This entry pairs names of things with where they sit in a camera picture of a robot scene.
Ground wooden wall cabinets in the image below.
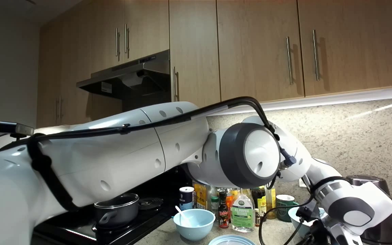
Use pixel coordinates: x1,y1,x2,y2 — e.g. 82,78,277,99
36,0,392,128

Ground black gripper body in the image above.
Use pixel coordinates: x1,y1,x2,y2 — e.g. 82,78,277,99
308,221,342,245

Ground black pot with lid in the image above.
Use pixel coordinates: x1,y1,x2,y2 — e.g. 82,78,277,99
93,192,142,227

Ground black kitchen stove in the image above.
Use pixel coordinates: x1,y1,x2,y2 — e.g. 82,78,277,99
32,166,194,245

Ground small light blue bowl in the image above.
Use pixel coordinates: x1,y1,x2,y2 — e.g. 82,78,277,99
172,207,217,242

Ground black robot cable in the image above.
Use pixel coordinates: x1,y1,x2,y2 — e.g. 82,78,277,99
0,95,343,245

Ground round green lidded jar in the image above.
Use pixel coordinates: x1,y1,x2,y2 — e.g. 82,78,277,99
275,193,300,223

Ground dark range hood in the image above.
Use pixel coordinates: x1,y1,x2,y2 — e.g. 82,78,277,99
75,49,173,112

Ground small dark sauce bottle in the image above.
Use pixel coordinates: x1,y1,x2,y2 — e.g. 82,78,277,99
218,189,232,230

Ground metal cabinet handle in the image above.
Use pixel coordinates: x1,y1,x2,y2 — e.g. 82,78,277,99
115,27,123,63
312,29,324,82
172,65,181,102
124,25,132,60
285,35,297,86

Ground dark blue salt canister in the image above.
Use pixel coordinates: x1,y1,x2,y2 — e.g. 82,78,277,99
179,185,196,211

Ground yellow label oil bottle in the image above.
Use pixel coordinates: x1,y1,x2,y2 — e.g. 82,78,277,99
192,181,211,210

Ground orange cap red sauce bottle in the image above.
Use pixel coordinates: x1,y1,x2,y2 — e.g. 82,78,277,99
225,188,241,211

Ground under cabinet light strip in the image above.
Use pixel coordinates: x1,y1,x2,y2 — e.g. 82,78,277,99
207,84,392,118

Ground black electric kettle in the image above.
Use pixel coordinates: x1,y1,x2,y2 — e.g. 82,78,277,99
346,174,392,245

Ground white spray bottle green label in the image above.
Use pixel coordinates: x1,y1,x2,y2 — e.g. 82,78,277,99
230,192,258,234

